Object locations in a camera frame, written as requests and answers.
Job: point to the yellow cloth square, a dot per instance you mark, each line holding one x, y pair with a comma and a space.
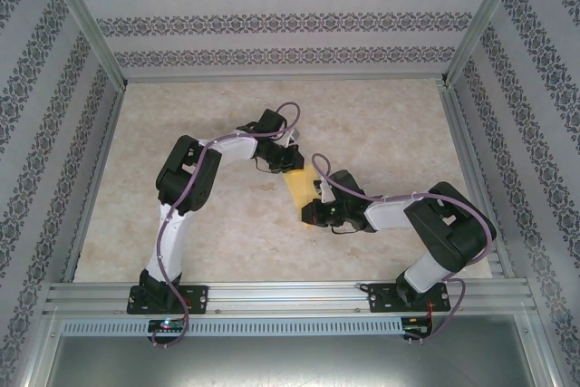
299, 190

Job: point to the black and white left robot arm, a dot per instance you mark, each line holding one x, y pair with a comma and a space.
170, 233

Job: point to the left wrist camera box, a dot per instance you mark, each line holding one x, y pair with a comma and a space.
293, 138

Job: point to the small circuit board with pins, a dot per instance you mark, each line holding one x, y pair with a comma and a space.
414, 328

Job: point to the aluminium mounting rail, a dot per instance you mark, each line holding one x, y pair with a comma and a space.
290, 296

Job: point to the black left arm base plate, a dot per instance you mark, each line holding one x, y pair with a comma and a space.
197, 296

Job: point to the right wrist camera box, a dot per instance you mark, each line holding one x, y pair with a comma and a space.
325, 190

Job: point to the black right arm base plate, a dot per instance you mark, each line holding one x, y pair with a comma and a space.
380, 298

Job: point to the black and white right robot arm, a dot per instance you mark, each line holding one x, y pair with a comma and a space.
453, 233

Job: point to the aluminium frame post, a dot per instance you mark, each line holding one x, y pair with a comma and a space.
84, 20
482, 20

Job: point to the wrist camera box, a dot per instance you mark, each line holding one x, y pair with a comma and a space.
293, 138
325, 190

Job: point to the small circuit board green light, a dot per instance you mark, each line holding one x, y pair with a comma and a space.
165, 326

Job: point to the grey sheet metal panel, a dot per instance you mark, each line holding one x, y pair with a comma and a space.
290, 364

